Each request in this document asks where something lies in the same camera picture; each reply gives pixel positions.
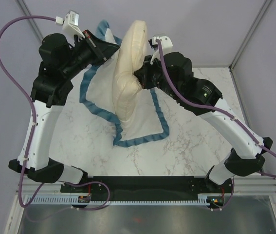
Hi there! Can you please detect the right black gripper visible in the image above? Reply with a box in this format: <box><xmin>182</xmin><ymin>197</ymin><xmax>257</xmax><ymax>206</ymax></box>
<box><xmin>135</xmin><ymin>53</ymin><xmax>179</xmax><ymax>100</ymax></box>

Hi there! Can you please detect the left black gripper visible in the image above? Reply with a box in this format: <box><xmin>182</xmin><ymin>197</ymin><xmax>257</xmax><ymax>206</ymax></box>
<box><xmin>62</xmin><ymin>30</ymin><xmax>121</xmax><ymax>79</ymax></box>

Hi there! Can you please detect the cream white pillow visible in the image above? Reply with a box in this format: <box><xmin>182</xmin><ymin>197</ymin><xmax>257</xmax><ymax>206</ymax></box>
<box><xmin>112</xmin><ymin>20</ymin><xmax>147</xmax><ymax>122</ymax></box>

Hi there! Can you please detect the blue frilled white pillowcase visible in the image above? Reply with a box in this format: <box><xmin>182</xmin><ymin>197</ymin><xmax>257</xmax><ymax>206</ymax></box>
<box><xmin>79</xmin><ymin>20</ymin><xmax>169</xmax><ymax>148</ymax></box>

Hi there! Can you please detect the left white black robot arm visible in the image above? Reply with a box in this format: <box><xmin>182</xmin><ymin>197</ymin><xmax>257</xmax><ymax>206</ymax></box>
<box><xmin>8</xmin><ymin>30</ymin><xmax>119</xmax><ymax>192</ymax></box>

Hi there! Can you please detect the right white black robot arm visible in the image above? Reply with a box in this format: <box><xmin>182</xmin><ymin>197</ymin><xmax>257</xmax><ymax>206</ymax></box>
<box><xmin>134</xmin><ymin>52</ymin><xmax>273</xmax><ymax>192</ymax></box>

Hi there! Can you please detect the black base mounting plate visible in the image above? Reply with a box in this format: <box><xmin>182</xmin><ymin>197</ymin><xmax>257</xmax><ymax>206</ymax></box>
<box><xmin>59</xmin><ymin>175</ymin><xmax>234</xmax><ymax>203</ymax></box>

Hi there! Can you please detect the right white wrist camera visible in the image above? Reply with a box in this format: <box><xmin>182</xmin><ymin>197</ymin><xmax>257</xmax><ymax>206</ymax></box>
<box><xmin>148</xmin><ymin>35</ymin><xmax>173</xmax><ymax>54</ymax></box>

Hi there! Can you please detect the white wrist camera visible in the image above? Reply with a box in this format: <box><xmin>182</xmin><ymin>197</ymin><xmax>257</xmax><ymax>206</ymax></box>
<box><xmin>148</xmin><ymin>35</ymin><xmax>173</xmax><ymax>54</ymax></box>
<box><xmin>55</xmin><ymin>10</ymin><xmax>85</xmax><ymax>39</ymax></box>

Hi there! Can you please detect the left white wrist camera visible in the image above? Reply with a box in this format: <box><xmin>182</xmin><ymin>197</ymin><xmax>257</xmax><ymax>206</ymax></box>
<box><xmin>55</xmin><ymin>10</ymin><xmax>85</xmax><ymax>39</ymax></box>

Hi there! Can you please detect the left aluminium frame post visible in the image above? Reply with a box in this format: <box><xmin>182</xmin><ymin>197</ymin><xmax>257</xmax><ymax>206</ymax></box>
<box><xmin>15</xmin><ymin>0</ymin><xmax>43</xmax><ymax>42</ymax></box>

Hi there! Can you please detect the aluminium frame post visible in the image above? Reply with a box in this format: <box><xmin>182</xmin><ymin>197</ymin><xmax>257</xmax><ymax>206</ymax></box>
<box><xmin>15</xmin><ymin>0</ymin><xmax>43</xmax><ymax>42</ymax></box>
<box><xmin>228</xmin><ymin>0</ymin><xmax>274</xmax><ymax>71</ymax></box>

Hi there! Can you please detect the white slotted cable duct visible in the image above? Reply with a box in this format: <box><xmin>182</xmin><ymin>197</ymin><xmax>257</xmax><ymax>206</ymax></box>
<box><xmin>32</xmin><ymin>195</ymin><xmax>209</xmax><ymax>206</ymax></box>

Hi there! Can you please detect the right aluminium frame post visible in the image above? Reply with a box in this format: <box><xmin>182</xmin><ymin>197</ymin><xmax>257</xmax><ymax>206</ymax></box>
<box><xmin>228</xmin><ymin>0</ymin><xmax>274</xmax><ymax>71</ymax></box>

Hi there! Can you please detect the aluminium front frame rail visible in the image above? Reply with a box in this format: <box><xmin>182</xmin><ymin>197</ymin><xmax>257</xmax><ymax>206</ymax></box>
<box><xmin>22</xmin><ymin>175</ymin><xmax>276</xmax><ymax>195</ymax></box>

